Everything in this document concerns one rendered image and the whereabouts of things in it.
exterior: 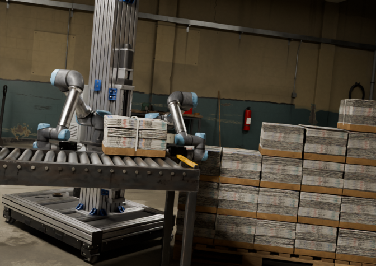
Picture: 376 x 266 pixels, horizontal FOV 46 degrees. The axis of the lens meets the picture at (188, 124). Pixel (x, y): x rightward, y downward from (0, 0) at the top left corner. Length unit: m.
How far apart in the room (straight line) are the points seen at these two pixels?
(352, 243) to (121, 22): 2.37
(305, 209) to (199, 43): 7.23
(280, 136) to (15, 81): 7.26
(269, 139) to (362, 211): 0.82
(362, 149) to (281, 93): 7.57
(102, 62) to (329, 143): 1.80
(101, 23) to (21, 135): 6.38
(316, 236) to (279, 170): 0.54
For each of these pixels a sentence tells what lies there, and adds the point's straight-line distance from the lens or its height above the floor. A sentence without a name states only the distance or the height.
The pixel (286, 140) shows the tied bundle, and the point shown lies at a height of 0.95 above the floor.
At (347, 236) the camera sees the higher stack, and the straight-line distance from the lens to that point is 3.42.
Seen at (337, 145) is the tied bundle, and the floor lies 0.95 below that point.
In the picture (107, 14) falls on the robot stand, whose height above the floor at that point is 1.78.
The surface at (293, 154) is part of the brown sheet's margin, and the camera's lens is 3.23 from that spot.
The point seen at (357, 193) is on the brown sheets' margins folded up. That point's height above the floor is 0.63.
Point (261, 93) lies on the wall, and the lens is 10.58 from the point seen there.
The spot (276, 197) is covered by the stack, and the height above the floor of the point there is 0.54.
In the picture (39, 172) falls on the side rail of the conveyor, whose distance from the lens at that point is 2.34.
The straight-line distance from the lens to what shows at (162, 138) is 2.76.
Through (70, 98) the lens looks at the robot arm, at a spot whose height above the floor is 1.12.
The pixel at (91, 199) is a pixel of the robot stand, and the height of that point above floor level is 0.33.
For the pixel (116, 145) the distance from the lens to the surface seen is 2.73.
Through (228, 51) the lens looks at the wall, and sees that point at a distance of 10.31.
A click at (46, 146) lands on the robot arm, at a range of 2.93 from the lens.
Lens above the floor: 1.17
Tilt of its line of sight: 3 degrees down
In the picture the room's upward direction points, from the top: 5 degrees clockwise
